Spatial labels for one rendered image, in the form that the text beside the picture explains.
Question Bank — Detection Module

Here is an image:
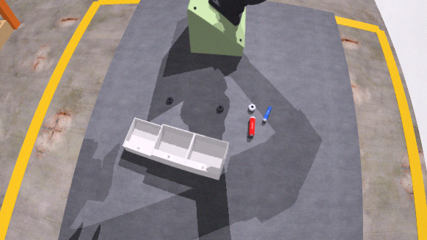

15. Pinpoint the white bin rack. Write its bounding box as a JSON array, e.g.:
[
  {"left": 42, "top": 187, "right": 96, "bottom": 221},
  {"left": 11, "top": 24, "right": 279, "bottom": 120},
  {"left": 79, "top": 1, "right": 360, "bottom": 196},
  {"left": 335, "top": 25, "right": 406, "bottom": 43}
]
[{"left": 123, "top": 118, "right": 229, "bottom": 180}]

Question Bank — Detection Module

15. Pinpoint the blue battery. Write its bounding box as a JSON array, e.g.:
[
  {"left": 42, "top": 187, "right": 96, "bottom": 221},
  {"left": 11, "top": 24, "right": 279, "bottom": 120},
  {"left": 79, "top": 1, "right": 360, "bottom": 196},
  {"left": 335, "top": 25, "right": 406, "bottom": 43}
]
[{"left": 263, "top": 106, "right": 271, "bottom": 121}]

